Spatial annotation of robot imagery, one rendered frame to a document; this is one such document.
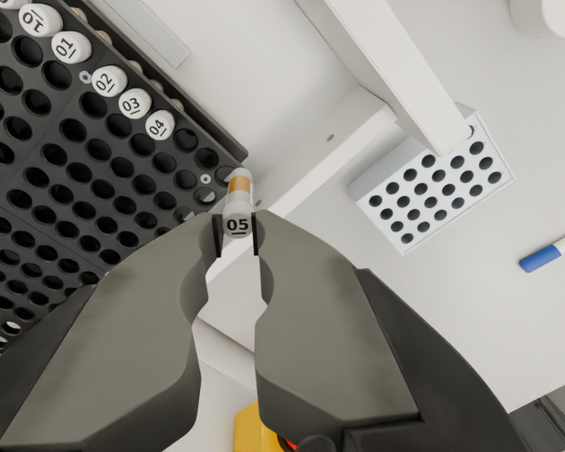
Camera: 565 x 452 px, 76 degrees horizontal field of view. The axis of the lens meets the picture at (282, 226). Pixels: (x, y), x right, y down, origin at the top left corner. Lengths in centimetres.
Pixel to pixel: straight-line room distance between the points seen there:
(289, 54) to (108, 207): 15
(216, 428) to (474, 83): 42
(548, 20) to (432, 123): 19
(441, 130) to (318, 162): 7
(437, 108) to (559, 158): 29
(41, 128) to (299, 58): 15
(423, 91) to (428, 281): 33
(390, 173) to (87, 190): 24
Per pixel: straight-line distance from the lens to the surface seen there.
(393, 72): 17
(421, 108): 18
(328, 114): 26
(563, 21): 37
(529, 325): 61
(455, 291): 50
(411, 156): 34
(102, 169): 22
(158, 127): 19
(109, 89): 19
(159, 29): 25
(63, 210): 24
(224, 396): 47
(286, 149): 27
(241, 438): 44
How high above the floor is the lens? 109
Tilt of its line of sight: 59 degrees down
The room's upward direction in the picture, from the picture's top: 172 degrees clockwise
